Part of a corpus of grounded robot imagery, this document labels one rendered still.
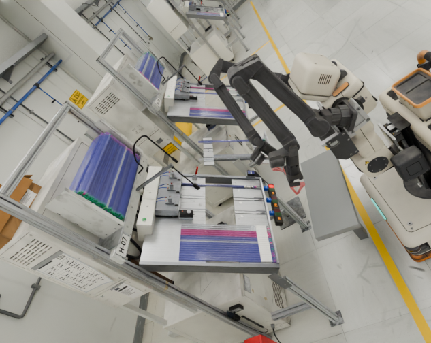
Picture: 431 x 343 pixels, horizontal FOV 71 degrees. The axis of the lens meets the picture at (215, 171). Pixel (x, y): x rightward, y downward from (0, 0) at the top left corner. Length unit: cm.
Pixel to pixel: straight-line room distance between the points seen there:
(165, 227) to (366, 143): 112
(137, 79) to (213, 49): 359
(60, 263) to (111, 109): 146
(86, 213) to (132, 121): 139
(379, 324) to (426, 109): 123
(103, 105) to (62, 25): 212
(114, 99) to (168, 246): 145
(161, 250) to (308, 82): 107
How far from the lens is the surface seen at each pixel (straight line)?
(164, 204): 177
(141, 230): 169
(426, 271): 220
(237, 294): 189
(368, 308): 220
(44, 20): 476
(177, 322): 217
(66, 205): 152
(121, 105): 269
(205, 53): 618
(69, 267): 171
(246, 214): 184
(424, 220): 201
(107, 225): 156
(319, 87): 135
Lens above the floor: 200
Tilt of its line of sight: 31 degrees down
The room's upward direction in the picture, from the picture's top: 48 degrees counter-clockwise
